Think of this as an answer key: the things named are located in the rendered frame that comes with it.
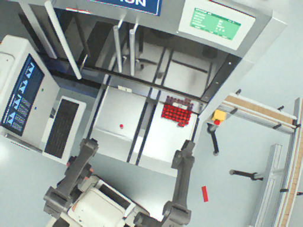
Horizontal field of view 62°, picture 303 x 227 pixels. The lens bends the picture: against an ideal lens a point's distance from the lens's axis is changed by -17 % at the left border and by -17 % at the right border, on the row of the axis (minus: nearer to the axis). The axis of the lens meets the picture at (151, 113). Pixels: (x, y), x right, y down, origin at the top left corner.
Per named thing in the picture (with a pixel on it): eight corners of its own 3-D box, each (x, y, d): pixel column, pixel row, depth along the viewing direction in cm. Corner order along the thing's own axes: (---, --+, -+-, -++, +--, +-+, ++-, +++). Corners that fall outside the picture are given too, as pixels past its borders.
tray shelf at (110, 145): (104, 78, 196) (103, 77, 194) (205, 109, 194) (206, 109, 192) (80, 146, 184) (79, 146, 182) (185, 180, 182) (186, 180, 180)
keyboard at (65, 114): (62, 98, 197) (61, 97, 195) (79, 104, 197) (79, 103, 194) (44, 152, 187) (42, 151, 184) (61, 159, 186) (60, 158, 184)
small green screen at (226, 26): (178, 28, 97) (187, -7, 77) (237, 48, 96) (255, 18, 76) (177, 31, 97) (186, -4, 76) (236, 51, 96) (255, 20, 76)
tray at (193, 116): (157, 103, 192) (158, 101, 188) (196, 114, 191) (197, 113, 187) (142, 154, 183) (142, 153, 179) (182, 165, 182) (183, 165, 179)
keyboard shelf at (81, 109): (53, 93, 201) (52, 91, 198) (87, 104, 200) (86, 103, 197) (33, 151, 189) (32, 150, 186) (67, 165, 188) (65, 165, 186)
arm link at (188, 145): (177, 158, 136) (192, 165, 137) (188, 136, 138) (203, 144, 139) (170, 158, 148) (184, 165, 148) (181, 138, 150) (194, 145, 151)
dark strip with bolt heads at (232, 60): (193, 109, 179) (230, 52, 102) (200, 112, 179) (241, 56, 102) (193, 111, 179) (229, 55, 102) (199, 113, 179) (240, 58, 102)
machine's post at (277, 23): (180, 134, 277) (272, 2, 74) (186, 136, 277) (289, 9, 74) (178, 140, 275) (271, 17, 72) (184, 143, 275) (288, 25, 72)
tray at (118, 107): (110, 79, 194) (110, 77, 191) (148, 90, 193) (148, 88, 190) (93, 127, 185) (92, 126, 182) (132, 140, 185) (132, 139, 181)
